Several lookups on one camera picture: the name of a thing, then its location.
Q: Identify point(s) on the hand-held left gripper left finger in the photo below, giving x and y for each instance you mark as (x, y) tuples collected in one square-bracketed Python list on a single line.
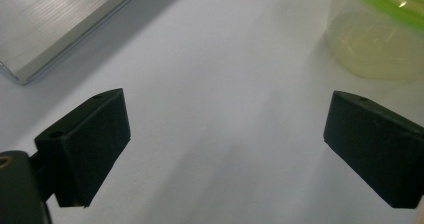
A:
[(90, 144)]

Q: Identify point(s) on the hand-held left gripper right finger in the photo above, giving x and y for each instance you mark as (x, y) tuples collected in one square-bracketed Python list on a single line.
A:
[(376, 144)]

